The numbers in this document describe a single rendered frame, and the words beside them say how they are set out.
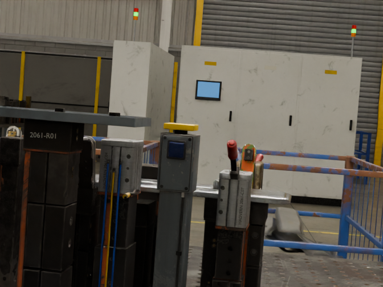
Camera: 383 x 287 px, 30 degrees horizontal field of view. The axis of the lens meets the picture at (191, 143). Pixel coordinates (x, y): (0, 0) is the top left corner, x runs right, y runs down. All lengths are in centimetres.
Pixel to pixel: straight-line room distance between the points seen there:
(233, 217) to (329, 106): 818
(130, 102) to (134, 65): 50
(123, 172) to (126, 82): 810
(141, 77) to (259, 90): 159
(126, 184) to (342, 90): 825
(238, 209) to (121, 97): 817
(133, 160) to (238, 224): 27
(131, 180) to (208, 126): 803
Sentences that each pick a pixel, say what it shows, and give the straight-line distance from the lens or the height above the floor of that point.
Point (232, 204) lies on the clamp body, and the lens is 153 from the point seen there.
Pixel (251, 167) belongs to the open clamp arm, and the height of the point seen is 105.
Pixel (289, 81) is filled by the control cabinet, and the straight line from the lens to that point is 963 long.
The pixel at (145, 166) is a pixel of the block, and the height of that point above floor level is 103.
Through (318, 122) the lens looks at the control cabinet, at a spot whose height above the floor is 110.
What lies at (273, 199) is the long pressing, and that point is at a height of 100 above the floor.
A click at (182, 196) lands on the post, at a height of 102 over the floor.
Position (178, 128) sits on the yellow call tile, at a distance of 138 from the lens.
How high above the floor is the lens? 120
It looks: 3 degrees down
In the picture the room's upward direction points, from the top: 4 degrees clockwise
